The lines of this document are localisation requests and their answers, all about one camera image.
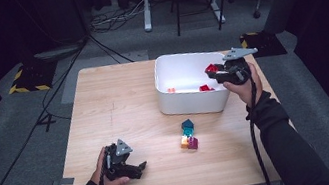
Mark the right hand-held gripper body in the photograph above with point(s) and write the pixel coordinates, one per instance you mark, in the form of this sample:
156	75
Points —
236	72

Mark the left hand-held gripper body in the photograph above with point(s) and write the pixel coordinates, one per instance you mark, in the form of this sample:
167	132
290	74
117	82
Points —
115	165

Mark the white plastic bin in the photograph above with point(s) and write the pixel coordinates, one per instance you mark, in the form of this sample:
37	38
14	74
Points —
182	69

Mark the blue toy block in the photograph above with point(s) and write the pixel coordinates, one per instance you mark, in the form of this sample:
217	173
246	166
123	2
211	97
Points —
187	124

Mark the magenta toy block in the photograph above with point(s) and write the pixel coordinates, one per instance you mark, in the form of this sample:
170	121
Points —
193	143

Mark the teal toy block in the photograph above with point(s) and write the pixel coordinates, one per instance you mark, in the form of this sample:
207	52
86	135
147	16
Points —
188	132

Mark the person's left hand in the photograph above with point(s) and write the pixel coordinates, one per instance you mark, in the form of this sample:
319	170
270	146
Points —
100	175

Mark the person's right hand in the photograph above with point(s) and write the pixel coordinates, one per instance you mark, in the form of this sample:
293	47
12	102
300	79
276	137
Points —
250	91

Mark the black yellow striped stand base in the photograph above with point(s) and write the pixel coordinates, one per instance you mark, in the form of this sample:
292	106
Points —
33	77
262	44

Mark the grey tape piece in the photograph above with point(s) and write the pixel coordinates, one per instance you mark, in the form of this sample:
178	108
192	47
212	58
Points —
65	181

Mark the white desk frame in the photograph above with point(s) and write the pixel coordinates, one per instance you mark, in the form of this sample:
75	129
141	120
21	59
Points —
146	14

